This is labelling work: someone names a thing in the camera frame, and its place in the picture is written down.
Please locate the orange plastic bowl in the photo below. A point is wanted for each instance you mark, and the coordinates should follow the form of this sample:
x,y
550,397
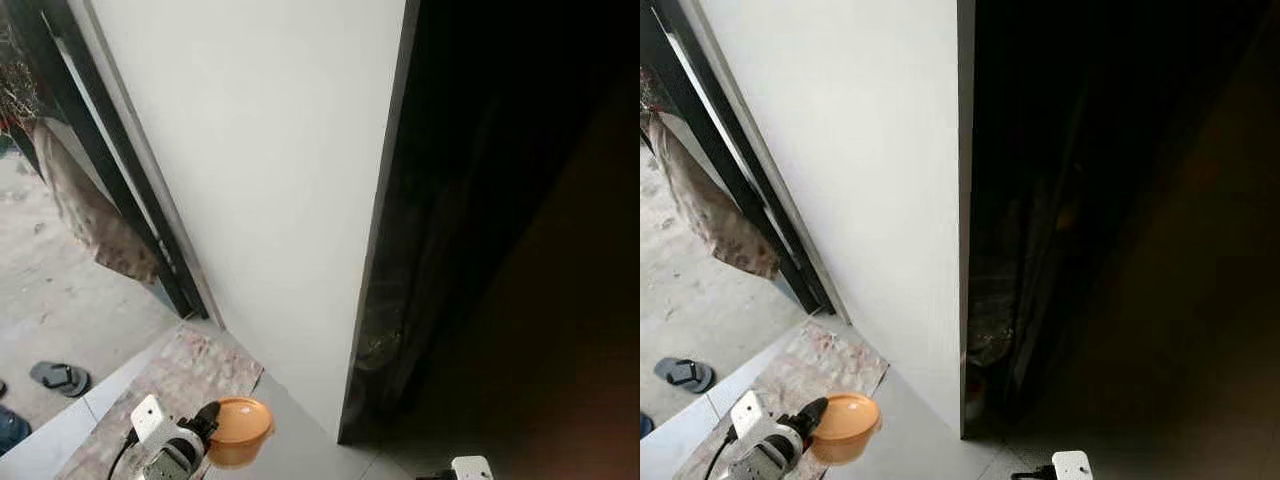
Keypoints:
x,y
242,422
848,418

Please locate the blue slipper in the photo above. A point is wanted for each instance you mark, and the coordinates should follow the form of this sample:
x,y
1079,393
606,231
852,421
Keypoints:
x,y
645,425
10,430

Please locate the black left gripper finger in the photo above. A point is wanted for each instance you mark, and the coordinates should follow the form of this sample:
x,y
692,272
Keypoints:
x,y
212,411
817,408

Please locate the black fridge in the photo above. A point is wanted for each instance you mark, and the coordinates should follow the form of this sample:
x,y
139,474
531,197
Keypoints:
x,y
480,200
1100,200

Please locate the grey slipper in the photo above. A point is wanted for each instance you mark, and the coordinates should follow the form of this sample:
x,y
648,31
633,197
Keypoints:
x,y
60,378
685,375

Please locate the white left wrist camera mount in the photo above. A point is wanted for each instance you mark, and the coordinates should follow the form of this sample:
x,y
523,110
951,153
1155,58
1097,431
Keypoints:
x,y
750,416
148,420

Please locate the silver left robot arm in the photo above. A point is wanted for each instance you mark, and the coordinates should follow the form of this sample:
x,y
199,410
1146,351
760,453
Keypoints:
x,y
768,460
172,462

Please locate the black door frame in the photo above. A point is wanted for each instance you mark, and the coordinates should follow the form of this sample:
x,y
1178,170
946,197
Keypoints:
x,y
120,170
745,170

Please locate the floral curtain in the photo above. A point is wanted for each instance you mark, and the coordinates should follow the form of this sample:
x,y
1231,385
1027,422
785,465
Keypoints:
x,y
90,215
712,210

